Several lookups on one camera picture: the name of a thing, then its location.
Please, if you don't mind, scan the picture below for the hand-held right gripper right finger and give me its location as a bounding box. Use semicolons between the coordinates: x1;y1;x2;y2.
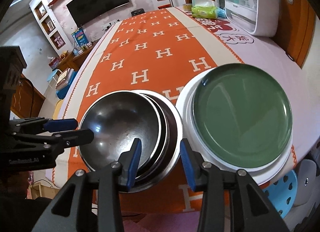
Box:
180;138;287;232

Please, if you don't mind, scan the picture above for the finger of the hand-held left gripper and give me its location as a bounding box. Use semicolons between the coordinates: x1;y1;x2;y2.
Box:
10;118;78;133
11;128;95;157

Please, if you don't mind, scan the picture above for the round blue stool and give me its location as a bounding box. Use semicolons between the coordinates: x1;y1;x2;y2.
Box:
47;69;63;88

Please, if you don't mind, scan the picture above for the green plate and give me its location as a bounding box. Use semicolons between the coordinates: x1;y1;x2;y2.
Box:
192;64;293;169

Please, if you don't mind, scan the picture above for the white bottle sterilizer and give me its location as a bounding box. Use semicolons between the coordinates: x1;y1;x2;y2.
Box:
222;0;280;38

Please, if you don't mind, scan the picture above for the red tissue box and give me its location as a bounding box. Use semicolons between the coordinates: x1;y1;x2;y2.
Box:
48;57;62;70

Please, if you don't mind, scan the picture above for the wooden television cabinet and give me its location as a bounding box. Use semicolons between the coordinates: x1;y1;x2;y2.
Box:
57;44;100;72

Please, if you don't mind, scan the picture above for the orange wooden sliding door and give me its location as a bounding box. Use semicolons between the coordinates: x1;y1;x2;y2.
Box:
280;0;317;68

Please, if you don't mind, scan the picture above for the blue plastic stool with holes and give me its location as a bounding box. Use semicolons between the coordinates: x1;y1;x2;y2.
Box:
262;169;298;220

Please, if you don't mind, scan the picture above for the orange lettered blanket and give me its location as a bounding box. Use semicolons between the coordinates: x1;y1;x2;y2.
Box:
52;9;298;214

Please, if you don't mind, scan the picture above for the yellow stool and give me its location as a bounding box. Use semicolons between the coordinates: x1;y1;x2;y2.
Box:
53;99;65;120

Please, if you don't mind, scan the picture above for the black television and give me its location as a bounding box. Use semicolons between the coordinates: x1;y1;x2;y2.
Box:
65;0;130;28

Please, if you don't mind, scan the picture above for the large pink-sided steel bowl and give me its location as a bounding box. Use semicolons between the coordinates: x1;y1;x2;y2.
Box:
80;92;184;194

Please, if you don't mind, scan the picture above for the brown entrance door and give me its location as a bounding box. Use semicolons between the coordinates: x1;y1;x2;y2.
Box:
10;72;47;120

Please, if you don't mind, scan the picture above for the stack of books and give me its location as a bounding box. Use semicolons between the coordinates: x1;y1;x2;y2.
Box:
55;68;75;90

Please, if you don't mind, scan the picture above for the grey plastic stool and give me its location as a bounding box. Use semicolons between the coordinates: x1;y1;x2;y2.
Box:
292;158;317;207

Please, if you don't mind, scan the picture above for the blue printed box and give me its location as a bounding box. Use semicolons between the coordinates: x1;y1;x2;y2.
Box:
71;29;88;46

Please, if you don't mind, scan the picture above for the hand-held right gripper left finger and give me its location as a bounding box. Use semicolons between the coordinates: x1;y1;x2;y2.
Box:
32;138;142;232

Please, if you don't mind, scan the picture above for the green tissue pack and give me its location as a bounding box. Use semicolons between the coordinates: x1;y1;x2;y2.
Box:
191;5;218;19

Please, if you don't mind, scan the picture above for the small steel bowl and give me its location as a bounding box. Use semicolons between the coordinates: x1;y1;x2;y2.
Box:
78;91;163;172

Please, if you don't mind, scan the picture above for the wide steel bowl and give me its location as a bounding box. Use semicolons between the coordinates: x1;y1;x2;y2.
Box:
139;93;170;181

